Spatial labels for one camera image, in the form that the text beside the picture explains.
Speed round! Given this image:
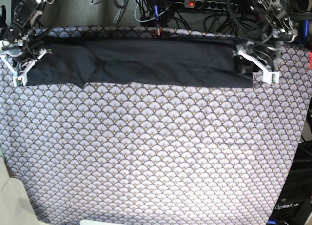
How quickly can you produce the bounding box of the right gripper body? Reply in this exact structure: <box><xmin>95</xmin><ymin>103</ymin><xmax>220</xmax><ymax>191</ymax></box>
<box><xmin>0</xmin><ymin>48</ymin><xmax>52</xmax><ymax>86</ymax></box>

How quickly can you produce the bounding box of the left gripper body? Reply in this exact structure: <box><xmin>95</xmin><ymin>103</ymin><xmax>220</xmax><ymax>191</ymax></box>
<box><xmin>233</xmin><ymin>43</ymin><xmax>280</xmax><ymax>84</ymax></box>

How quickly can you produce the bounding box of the black T-shirt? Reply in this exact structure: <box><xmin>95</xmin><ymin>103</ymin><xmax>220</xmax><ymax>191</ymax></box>
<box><xmin>27</xmin><ymin>37</ymin><xmax>253</xmax><ymax>88</ymax></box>

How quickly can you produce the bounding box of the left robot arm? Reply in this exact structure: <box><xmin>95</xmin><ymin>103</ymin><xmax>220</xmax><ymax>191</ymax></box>
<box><xmin>226</xmin><ymin>0</ymin><xmax>298</xmax><ymax>84</ymax></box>

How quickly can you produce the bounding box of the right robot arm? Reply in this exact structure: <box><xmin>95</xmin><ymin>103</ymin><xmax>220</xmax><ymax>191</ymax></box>
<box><xmin>0</xmin><ymin>0</ymin><xmax>56</xmax><ymax>87</ymax></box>

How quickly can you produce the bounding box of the red clamp right edge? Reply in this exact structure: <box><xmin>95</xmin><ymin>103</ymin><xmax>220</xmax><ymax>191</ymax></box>
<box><xmin>309</xmin><ymin>52</ymin><xmax>312</xmax><ymax>69</ymax></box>

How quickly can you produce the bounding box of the fan patterned table cloth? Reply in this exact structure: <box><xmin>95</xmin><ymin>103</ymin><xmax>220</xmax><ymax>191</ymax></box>
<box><xmin>0</xmin><ymin>25</ymin><xmax>312</xmax><ymax>225</ymax></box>

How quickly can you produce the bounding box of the red black table clamp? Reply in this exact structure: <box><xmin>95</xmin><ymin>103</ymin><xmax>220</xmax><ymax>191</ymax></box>
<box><xmin>156</xmin><ymin>26</ymin><xmax>161</xmax><ymax>37</ymax></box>

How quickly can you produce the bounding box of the black OpenArm box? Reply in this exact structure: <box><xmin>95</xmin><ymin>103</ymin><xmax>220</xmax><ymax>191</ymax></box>
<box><xmin>270</xmin><ymin>141</ymin><xmax>312</xmax><ymax>225</ymax></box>

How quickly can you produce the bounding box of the white power strip red switch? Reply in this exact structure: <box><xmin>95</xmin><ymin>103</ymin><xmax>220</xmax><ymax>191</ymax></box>
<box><xmin>183</xmin><ymin>0</ymin><xmax>227</xmax><ymax>11</ymax></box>

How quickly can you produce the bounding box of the black cable bundle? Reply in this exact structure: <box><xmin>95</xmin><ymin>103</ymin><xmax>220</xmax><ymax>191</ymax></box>
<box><xmin>134</xmin><ymin>0</ymin><xmax>259</xmax><ymax>37</ymax></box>

